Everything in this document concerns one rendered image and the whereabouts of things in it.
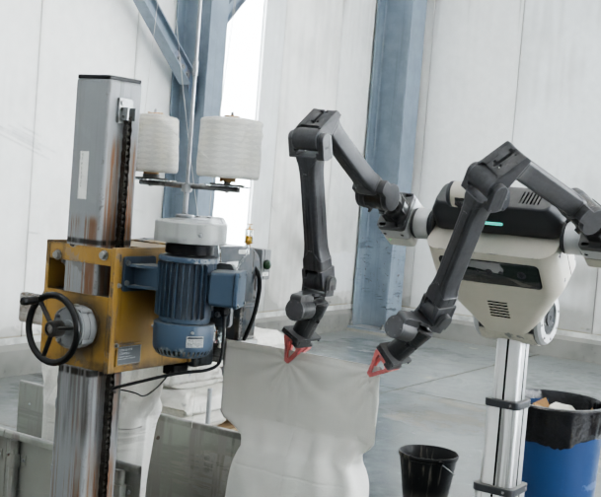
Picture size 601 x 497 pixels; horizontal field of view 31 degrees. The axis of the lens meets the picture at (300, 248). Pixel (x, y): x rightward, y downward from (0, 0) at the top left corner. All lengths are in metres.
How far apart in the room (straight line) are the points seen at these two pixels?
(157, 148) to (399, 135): 8.76
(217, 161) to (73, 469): 0.86
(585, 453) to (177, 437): 2.04
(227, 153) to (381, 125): 8.99
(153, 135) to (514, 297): 1.09
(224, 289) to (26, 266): 5.44
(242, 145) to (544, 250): 0.86
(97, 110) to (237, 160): 0.37
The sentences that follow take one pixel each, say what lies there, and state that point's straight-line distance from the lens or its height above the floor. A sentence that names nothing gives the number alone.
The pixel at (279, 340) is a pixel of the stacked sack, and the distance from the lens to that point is 6.59.
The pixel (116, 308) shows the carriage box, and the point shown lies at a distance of 2.74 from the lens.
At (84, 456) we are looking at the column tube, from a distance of 2.85.
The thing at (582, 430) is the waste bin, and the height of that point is 0.56.
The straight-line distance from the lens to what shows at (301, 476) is 2.91.
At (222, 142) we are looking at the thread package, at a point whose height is 1.62.
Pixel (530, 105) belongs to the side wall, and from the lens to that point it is 11.29.
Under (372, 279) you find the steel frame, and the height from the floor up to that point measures 0.54.
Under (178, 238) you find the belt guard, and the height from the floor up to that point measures 1.38.
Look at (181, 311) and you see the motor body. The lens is 2.67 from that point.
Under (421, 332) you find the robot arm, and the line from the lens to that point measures 2.71.
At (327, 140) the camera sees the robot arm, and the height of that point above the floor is 1.64.
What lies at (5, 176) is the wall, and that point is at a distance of 7.83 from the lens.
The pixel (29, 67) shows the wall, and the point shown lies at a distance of 7.96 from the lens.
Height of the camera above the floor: 1.54
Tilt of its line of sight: 4 degrees down
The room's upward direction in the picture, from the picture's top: 5 degrees clockwise
